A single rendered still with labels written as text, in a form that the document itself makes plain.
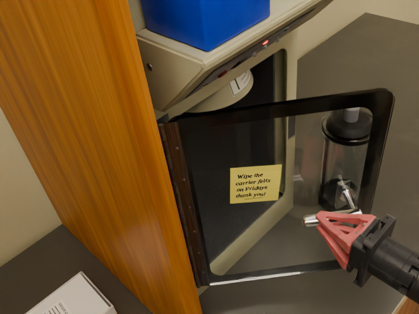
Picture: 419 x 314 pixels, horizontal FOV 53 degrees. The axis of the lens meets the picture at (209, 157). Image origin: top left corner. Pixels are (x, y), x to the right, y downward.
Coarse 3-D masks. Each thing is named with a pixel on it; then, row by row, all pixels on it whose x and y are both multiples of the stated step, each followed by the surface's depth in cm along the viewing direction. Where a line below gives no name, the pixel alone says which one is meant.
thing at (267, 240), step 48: (336, 96) 54; (384, 96) 55; (192, 144) 57; (240, 144) 58; (288, 144) 59; (336, 144) 60; (384, 144) 60; (192, 192) 64; (288, 192) 65; (336, 192) 66; (240, 240) 72; (288, 240) 73
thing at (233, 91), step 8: (248, 72) 72; (240, 80) 69; (248, 80) 71; (224, 88) 67; (232, 88) 68; (240, 88) 69; (248, 88) 70; (208, 96) 67; (216, 96) 67; (224, 96) 67; (232, 96) 68; (240, 96) 69; (200, 104) 67; (208, 104) 67; (216, 104) 67; (224, 104) 68; (192, 112) 68
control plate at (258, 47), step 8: (304, 16) 55; (288, 24) 52; (280, 32) 54; (264, 40) 50; (272, 40) 57; (256, 48) 52; (264, 48) 60; (240, 56) 49; (248, 56) 55; (224, 64) 47; (232, 64) 51; (216, 72) 48; (208, 80) 51; (200, 88) 53
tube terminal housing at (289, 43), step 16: (128, 0) 45; (272, 48) 68; (288, 48) 71; (240, 64) 63; (256, 64) 66; (288, 64) 73; (224, 80) 62; (288, 80) 75; (192, 96) 59; (288, 96) 77; (160, 112) 55; (176, 112) 58
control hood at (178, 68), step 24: (288, 0) 49; (312, 0) 49; (264, 24) 45; (144, 48) 47; (168, 48) 44; (192, 48) 43; (216, 48) 42; (240, 48) 44; (168, 72) 46; (192, 72) 43; (168, 96) 49
